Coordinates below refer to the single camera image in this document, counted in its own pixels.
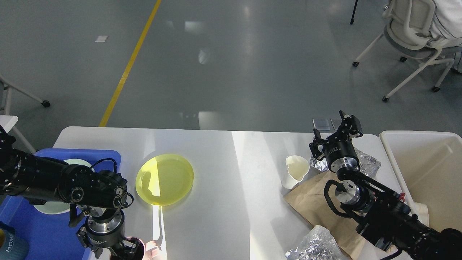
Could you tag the pink mug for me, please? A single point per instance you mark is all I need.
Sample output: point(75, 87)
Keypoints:
point(151, 250)

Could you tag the white plastic bin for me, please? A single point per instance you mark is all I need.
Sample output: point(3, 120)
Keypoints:
point(428, 166)

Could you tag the seated person white shirt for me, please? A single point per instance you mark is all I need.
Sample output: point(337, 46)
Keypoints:
point(447, 22)

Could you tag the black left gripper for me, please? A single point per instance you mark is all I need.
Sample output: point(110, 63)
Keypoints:
point(108, 231)

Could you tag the white office chair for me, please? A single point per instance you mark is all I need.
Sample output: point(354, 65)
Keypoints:
point(407, 31)

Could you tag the pale green plate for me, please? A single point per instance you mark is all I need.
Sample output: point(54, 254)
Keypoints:
point(51, 208)

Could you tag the blue plastic tray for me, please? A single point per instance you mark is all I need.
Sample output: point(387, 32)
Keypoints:
point(48, 235)

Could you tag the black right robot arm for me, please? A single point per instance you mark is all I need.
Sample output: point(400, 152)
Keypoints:
point(383, 218)

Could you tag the brown paper bag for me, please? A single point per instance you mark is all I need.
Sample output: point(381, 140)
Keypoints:
point(309, 201)

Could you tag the white paper cup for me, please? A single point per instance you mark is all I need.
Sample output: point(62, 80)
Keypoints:
point(297, 168)

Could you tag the black tripod leg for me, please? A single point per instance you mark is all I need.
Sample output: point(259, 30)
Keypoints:
point(352, 19)

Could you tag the white side table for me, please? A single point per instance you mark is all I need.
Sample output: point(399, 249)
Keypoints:
point(8, 123)

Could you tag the yellow plastic plate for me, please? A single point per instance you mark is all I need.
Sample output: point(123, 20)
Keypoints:
point(164, 179)

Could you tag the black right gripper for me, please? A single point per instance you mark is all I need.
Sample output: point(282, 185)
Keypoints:
point(338, 148)

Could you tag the crumpled foil near gripper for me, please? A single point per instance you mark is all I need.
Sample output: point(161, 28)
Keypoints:
point(368, 164)

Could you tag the dark teal mug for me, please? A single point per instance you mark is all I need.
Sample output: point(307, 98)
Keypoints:
point(12, 247)

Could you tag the crumpled foil front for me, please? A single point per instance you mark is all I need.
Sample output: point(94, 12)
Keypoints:
point(318, 244)

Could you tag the chair leg with caster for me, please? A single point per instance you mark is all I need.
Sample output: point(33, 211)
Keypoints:
point(6, 91)

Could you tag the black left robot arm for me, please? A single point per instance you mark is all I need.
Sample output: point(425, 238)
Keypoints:
point(98, 197)

